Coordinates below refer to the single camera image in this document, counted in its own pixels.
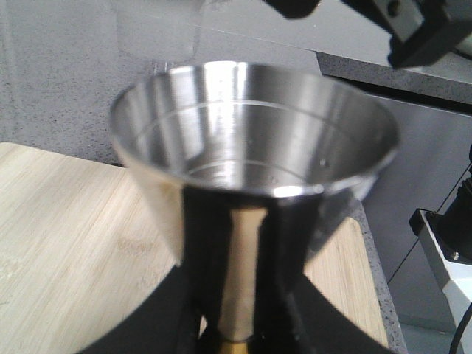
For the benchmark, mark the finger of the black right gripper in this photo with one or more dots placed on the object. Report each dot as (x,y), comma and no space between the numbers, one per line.
(293,8)

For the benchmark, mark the wooden cutting board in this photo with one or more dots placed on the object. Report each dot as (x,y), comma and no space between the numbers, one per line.
(80,252)

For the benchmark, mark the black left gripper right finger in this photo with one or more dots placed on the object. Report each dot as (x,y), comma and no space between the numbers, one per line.
(316,326)

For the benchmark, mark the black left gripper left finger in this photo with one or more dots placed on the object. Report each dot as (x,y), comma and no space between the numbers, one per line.
(166,322)

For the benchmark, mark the steel double jigger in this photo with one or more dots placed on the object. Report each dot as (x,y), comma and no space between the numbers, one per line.
(255,130)

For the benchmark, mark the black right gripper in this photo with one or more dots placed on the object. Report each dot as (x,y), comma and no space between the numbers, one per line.
(422,32)

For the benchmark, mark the small glass beaker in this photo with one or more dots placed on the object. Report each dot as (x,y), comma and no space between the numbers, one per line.
(166,31)

